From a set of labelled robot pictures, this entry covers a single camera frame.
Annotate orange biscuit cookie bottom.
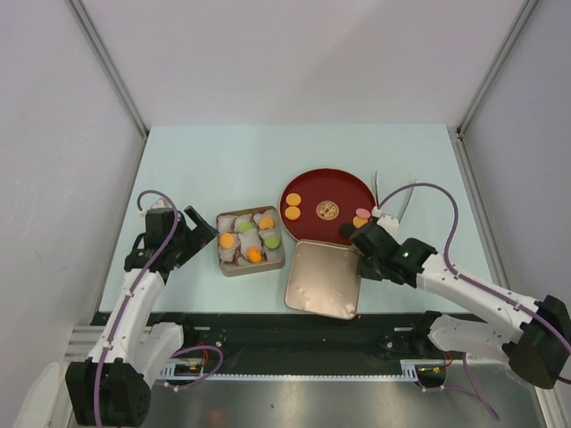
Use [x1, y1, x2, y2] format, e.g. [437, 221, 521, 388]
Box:
[219, 233, 235, 250]

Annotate orange biscuit cookie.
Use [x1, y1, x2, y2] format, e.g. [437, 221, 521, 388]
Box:
[284, 206, 301, 221]
[352, 216, 368, 228]
[219, 233, 235, 250]
[259, 217, 275, 230]
[285, 193, 302, 206]

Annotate green sandwich cookie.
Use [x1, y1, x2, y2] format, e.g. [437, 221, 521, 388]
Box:
[237, 221, 254, 233]
[264, 235, 281, 250]

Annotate metal serving tongs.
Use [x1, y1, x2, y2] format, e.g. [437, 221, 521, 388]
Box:
[372, 170, 417, 222]

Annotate orange fish-shaped cookie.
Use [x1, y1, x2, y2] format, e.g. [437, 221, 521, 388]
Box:
[247, 247, 263, 263]

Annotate gold tin lid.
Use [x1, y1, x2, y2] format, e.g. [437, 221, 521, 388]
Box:
[285, 240, 361, 320]

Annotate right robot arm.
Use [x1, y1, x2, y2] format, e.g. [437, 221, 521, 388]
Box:
[350, 222, 570, 390]

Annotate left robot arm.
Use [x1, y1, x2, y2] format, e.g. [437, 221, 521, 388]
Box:
[65, 206, 218, 427]

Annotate white paper cookie cups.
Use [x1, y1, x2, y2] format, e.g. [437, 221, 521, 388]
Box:
[218, 211, 285, 268]

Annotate black sandwich cookie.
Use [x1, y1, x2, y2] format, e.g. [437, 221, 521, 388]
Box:
[339, 223, 355, 238]

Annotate gold cookie tin box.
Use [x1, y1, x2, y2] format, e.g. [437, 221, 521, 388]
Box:
[216, 205, 286, 279]

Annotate pink sandwich cookie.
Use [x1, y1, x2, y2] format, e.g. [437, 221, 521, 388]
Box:
[356, 208, 371, 219]

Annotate red round tray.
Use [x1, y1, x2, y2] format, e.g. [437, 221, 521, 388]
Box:
[279, 168, 376, 246]

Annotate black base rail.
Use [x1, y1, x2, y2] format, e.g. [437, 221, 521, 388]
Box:
[147, 312, 447, 375]

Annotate white cable duct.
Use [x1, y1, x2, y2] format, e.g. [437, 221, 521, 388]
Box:
[156, 363, 418, 384]

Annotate aluminium frame right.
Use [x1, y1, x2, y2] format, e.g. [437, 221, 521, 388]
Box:
[448, 127, 570, 427]

